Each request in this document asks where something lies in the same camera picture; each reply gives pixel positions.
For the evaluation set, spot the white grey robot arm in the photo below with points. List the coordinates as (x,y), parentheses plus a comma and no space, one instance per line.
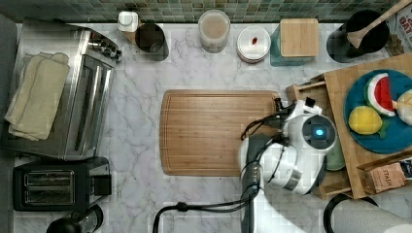
(293,159)

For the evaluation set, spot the wooden cutting board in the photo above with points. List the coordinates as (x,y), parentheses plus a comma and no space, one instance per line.
(200,130)

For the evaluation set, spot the white stacked plates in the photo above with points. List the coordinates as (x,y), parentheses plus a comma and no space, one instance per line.
(253,44)

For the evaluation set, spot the glass jar with powder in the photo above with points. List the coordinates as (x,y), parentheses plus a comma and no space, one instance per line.
(214,26)

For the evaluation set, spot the dark metal cup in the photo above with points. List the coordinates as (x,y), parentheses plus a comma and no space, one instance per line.
(150,38)

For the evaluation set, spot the teal container wooden lid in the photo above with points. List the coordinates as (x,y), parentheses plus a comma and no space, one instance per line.
(294,42)

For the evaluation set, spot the white salt shaker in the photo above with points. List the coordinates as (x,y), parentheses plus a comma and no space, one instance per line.
(127,21)

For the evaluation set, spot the stainless toaster oven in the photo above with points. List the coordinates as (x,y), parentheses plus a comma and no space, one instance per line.
(77,127)

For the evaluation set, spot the wooden cabinet top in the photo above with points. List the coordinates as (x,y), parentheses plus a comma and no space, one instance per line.
(359,161)

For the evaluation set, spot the green ceramic bowl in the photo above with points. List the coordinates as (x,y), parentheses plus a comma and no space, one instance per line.
(335,158)

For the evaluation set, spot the black utensil holder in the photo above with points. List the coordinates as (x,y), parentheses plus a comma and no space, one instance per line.
(339,48)

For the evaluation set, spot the black two-slot toaster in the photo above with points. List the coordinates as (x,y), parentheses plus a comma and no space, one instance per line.
(61,186)

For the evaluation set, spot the yellow toy lemon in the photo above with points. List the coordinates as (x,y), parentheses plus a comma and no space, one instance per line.
(364,120)

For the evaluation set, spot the wooden spatula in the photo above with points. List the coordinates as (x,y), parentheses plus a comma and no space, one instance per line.
(356,37)

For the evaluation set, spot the toy watermelon slice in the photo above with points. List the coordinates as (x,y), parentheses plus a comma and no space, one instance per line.
(377,95)

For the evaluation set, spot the beige folded towel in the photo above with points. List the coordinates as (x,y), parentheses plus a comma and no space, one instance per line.
(34,105)

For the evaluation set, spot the stash tea bag box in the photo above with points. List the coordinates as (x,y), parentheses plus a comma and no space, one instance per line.
(390,176)

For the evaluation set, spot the blue round plate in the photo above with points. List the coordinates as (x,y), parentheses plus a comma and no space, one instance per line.
(397,133)

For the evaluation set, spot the white toy garlic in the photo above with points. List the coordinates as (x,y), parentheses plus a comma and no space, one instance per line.
(403,107)

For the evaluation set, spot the oat cereal box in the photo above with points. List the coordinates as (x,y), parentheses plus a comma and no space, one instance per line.
(400,39)

